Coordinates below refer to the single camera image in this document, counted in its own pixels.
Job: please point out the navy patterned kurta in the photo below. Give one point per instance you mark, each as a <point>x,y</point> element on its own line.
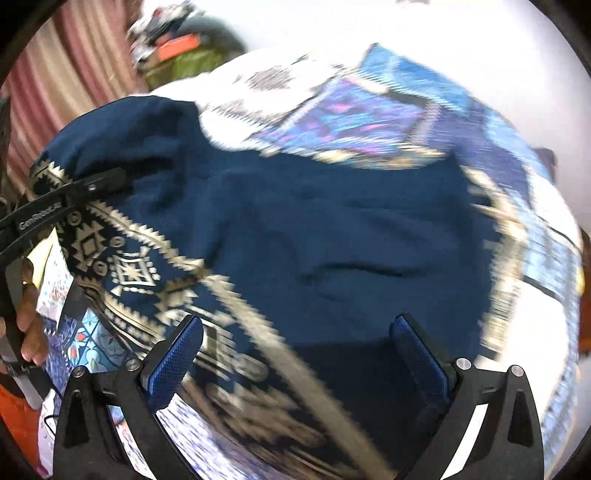
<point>323,230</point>

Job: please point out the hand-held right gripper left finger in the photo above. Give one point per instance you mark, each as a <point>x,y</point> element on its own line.
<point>173,360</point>

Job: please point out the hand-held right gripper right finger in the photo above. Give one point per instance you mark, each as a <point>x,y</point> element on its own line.
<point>418,364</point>

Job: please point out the striped pink curtain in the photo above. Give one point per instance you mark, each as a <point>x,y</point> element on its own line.
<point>69,60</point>

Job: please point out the orange clothing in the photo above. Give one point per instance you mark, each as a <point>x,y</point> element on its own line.
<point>18,429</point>

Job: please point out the person's left hand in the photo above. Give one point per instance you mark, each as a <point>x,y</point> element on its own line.
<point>31,323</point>

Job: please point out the orange box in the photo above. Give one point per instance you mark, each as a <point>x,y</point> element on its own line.
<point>178,46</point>

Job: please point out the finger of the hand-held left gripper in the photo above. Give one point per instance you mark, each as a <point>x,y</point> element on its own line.
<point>46,214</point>

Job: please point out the green cluttered box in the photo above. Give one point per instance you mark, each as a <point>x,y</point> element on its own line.
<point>194,69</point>

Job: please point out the blue patchwork bedsheet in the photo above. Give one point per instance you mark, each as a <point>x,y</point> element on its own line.
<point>360,110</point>

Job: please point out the pile of clutter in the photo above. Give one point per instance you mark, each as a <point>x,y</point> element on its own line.
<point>157,23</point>

